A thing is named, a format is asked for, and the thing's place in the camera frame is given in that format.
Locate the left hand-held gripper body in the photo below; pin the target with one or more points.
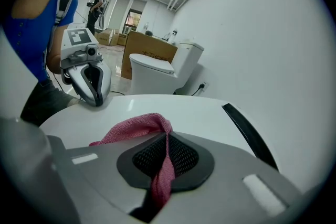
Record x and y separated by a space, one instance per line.
78 47

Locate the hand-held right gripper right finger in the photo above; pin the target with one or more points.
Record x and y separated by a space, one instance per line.
223 165

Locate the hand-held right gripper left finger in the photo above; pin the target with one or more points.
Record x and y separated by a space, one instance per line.
99 181

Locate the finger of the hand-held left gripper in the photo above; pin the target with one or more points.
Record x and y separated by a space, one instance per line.
78 84
106 78

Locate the pink cloth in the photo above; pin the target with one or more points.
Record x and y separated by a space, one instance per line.
136 128

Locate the white toilet lid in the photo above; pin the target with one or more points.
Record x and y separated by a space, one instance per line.
189 115

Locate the person's left forearm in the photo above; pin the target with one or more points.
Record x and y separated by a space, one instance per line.
53 61

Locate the white toilet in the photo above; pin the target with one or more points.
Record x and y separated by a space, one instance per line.
157 73

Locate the small brown cardboard box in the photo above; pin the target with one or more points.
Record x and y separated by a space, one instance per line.
106 38
122 38

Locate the person's black trousers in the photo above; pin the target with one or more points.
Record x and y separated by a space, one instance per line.
44 102

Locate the large brown cardboard box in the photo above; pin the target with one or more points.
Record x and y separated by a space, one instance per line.
141 47

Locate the person's upper body blue shirt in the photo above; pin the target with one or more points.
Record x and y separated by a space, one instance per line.
26 29

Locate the dark framed window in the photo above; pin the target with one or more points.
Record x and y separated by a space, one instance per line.
134 21

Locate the white wall socket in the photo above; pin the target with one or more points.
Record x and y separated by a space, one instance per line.
204 85

